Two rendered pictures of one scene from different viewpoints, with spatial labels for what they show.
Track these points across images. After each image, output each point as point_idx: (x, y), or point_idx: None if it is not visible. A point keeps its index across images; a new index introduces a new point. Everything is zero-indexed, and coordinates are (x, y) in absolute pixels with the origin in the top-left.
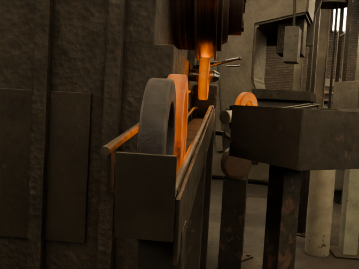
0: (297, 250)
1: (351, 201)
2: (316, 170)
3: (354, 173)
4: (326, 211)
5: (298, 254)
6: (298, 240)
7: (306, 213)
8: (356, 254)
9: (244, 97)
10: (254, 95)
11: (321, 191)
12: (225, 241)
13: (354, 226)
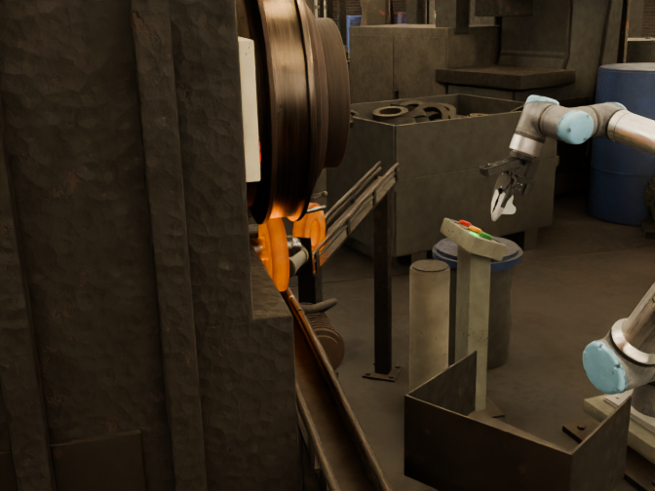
0: (398, 421)
1: (474, 334)
2: (422, 301)
3: (477, 292)
4: (441, 359)
5: (404, 432)
6: (390, 393)
7: (391, 340)
8: (483, 408)
9: (308, 218)
10: (319, 206)
11: (433, 333)
12: (312, 472)
13: (480, 369)
